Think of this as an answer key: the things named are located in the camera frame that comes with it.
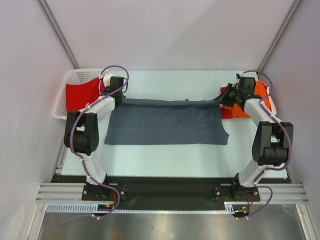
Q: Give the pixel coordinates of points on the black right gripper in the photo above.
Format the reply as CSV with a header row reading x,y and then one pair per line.
x,y
230,93

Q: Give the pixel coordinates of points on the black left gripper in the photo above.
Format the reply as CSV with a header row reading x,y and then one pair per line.
x,y
106,90

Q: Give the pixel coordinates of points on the grey blue t shirt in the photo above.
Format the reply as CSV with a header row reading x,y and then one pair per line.
x,y
161,122

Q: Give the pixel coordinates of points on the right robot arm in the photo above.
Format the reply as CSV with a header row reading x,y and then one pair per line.
x,y
272,145

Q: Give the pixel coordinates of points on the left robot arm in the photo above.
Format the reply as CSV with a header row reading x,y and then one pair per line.
x,y
81,133

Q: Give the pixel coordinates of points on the pink shirt in basket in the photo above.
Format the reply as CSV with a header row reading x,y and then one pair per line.
x,y
101,87

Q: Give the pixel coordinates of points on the white plastic basket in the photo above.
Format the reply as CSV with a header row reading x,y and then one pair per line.
x,y
72,77

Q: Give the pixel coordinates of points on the red shirt in basket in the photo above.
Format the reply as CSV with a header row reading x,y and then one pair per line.
x,y
81,95

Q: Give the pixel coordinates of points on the white folded t shirt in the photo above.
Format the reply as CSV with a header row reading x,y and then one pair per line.
x,y
269,101

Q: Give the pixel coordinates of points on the right aluminium corner post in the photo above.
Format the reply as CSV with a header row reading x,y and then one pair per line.
x,y
280,33

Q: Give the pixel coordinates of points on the aluminium corner post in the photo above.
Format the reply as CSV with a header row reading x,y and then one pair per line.
x,y
280,33
53,23

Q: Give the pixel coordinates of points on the left aluminium corner post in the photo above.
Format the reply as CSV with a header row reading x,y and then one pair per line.
x,y
53,23

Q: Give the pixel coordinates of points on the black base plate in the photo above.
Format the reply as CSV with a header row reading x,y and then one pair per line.
x,y
176,192

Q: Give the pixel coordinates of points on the white cable duct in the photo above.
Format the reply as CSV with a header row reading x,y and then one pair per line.
x,y
104,208

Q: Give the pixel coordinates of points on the aluminium frame rail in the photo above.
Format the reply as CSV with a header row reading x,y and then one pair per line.
x,y
60,193

